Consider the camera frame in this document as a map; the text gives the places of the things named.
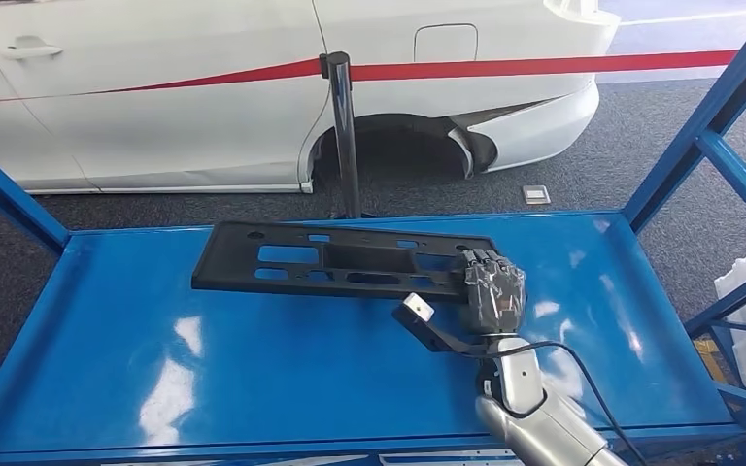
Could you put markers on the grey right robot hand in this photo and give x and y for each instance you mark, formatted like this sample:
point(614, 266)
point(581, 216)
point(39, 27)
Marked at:
point(495, 296)

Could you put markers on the black plastic plate bracket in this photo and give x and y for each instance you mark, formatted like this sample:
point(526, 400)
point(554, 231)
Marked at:
point(231, 257)

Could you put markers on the blue metal shelf rack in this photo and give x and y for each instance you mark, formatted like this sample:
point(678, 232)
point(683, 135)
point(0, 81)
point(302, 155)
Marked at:
point(283, 373)

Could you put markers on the grey floor socket plate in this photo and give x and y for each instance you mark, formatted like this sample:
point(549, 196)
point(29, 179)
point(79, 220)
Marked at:
point(536, 195)

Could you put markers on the yellow floor tape line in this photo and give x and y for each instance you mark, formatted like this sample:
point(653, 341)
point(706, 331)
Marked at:
point(706, 357)

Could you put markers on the red barrier belt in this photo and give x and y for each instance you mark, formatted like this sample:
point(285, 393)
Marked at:
point(218, 78)
point(540, 65)

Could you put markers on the white car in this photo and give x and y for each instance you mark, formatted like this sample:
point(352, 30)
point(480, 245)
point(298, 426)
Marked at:
point(154, 141)

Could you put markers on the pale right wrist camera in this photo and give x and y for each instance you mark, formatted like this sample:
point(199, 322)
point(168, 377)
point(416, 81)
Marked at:
point(419, 309)

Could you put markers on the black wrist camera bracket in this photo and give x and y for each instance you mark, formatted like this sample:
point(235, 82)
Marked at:
point(424, 331)

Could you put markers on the chrome stanchion post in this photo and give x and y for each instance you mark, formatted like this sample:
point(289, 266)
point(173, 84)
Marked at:
point(345, 141)

